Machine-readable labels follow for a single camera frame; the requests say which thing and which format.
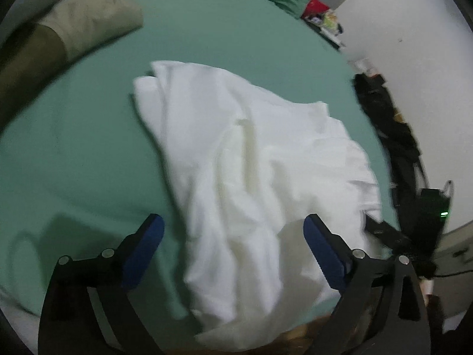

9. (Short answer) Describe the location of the dark olive cloth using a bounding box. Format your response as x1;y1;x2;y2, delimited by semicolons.
0;22;79;128

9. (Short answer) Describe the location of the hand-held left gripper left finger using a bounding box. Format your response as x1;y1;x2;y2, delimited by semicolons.
39;213;166;355

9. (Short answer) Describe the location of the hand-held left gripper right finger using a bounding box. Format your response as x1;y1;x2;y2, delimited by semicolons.
303;213;432;355

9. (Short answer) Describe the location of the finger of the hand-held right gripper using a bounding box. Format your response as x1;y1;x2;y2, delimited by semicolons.
364;216;413;253

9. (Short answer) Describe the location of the red bag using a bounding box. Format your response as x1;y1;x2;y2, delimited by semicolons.
301;0;329;23

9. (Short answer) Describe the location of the khaki drawstring garment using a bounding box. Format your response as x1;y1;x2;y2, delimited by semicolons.
35;0;145;62

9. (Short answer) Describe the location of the white hooded garment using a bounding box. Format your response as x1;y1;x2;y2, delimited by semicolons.
131;60;383;353

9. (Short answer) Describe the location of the pile of small packets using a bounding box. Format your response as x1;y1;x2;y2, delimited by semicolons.
307;9;344;47

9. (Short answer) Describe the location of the black equipment with green light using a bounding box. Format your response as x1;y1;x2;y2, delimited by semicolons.
351;74;425;230

